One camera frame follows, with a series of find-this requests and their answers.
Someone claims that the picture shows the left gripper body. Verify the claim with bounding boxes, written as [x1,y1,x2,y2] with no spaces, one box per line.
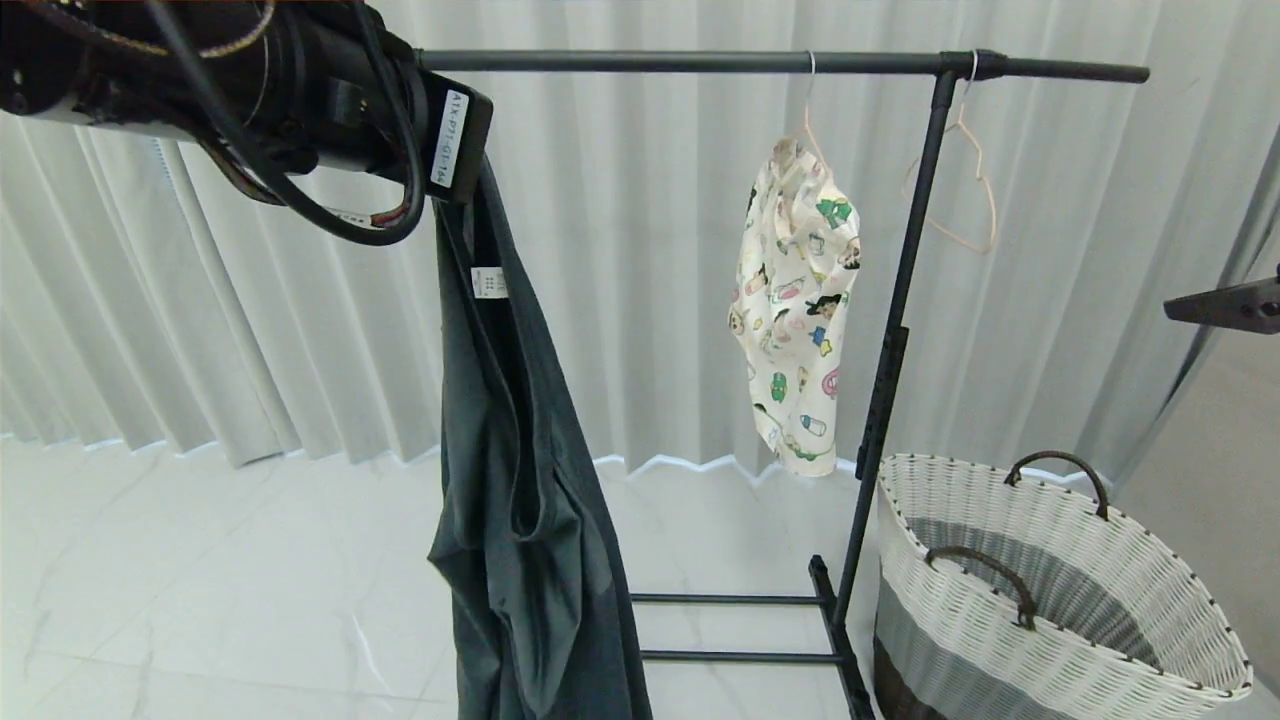
[330,60,494,206]

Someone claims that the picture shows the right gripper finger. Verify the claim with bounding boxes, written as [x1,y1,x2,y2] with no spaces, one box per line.
[1163,275,1280,336]

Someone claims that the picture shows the pink clothes hanger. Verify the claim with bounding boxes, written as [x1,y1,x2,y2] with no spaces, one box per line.
[900,75,999,256]
[798,52,829,166]

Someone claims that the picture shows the dark grey garment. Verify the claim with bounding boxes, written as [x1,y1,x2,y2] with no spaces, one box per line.
[428,160,653,720]

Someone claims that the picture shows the cream printed garment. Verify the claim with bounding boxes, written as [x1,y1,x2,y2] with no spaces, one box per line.
[728,135,863,478]

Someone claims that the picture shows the black clothes rack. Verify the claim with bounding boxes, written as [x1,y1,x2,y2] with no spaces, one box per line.
[415,48,1151,720]

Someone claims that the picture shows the white laundry basket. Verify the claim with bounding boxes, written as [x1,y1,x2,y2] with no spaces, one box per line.
[872,450,1254,720]

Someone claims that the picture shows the white curtain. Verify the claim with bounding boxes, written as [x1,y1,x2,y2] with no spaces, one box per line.
[0,0,1280,486]

